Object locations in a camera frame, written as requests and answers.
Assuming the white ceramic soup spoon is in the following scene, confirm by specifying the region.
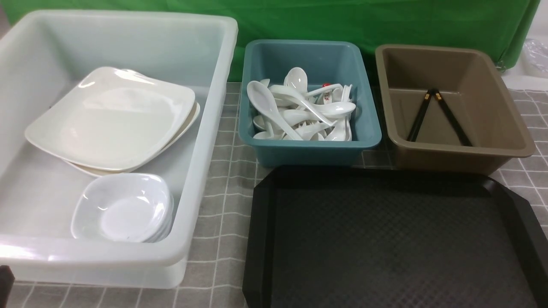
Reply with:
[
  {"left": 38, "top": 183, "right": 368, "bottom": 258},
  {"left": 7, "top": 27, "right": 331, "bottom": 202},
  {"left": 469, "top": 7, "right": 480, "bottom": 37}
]
[{"left": 247, "top": 81, "right": 303, "bottom": 140}]

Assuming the black chopstick gold band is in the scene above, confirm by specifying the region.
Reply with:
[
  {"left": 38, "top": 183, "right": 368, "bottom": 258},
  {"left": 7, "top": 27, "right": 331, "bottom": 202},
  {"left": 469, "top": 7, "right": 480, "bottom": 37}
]
[{"left": 407, "top": 89, "right": 433, "bottom": 142}]

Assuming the small white sauce bowl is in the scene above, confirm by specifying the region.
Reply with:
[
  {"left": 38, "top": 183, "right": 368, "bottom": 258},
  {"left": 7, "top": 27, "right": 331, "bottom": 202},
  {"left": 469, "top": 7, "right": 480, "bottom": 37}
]
[{"left": 71, "top": 173, "right": 172, "bottom": 243}]

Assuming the white square rice plate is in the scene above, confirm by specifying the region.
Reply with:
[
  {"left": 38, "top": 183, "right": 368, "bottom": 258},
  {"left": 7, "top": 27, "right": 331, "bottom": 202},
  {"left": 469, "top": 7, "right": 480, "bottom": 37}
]
[{"left": 25, "top": 67, "right": 196, "bottom": 170}]

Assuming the white square plate in bin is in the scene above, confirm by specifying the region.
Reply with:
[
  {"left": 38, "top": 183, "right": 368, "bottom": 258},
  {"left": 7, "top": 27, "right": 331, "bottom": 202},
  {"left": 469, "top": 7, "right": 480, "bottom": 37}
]
[{"left": 62, "top": 68, "right": 201, "bottom": 178}]

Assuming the teal plastic bin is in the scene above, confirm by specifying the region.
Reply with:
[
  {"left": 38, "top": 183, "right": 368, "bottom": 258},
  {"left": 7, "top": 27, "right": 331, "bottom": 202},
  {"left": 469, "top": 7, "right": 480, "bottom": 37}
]
[{"left": 238, "top": 39, "right": 382, "bottom": 168}]

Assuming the white spoon front pile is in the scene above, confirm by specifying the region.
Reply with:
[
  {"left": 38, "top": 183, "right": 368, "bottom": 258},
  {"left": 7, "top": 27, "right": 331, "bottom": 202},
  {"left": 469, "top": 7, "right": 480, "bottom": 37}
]
[{"left": 295, "top": 122, "right": 344, "bottom": 141}]

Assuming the white spoon pile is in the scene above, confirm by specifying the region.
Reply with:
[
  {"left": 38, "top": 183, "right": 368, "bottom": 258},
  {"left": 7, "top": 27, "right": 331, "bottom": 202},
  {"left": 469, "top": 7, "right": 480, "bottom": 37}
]
[
  {"left": 295, "top": 122, "right": 344, "bottom": 141},
  {"left": 284, "top": 68, "right": 335, "bottom": 127}
]

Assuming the white spoon upper pile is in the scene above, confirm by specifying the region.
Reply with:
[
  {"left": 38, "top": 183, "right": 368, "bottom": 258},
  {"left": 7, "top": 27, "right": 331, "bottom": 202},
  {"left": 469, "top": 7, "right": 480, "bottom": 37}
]
[{"left": 284, "top": 68, "right": 335, "bottom": 127}]

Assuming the black serving tray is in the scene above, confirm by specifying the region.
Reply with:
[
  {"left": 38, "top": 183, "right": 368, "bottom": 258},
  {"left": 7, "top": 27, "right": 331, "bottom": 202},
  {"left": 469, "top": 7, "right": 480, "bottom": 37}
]
[{"left": 242, "top": 166, "right": 548, "bottom": 308}]

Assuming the stacked small white bowl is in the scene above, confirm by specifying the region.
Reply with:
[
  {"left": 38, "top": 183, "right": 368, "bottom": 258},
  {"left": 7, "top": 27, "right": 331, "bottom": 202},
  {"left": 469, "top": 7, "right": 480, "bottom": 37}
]
[{"left": 145, "top": 195, "right": 174, "bottom": 243}]

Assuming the grey checked tablecloth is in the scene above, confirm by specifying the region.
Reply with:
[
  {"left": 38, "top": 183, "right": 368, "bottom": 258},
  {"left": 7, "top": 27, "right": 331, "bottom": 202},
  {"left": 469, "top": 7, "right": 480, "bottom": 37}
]
[{"left": 6, "top": 83, "right": 548, "bottom": 308}]

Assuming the large white plastic bin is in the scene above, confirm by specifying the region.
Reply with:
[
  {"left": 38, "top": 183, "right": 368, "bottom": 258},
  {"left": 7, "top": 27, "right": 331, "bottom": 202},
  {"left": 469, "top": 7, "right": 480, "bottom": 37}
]
[{"left": 1, "top": 10, "right": 238, "bottom": 289}]

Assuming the brown plastic bin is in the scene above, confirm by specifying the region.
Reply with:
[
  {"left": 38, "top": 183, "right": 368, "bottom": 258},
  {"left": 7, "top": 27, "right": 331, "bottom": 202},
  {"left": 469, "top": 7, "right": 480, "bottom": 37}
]
[{"left": 375, "top": 44, "right": 536, "bottom": 175}]

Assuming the black chopstick in bin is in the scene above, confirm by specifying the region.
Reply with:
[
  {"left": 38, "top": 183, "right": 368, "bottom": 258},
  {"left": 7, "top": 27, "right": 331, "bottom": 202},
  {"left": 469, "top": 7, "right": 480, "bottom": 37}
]
[{"left": 432, "top": 89, "right": 473, "bottom": 147}]

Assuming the green backdrop cloth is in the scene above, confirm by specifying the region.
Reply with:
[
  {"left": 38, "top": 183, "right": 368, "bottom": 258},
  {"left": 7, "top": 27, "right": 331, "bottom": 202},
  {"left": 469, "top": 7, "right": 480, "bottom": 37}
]
[{"left": 1, "top": 0, "right": 540, "bottom": 81}]

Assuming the clear plastic bag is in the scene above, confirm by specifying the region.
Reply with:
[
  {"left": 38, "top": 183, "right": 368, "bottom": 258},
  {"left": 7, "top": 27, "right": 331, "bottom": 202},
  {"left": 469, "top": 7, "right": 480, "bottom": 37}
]
[{"left": 521, "top": 38, "right": 548, "bottom": 79}]

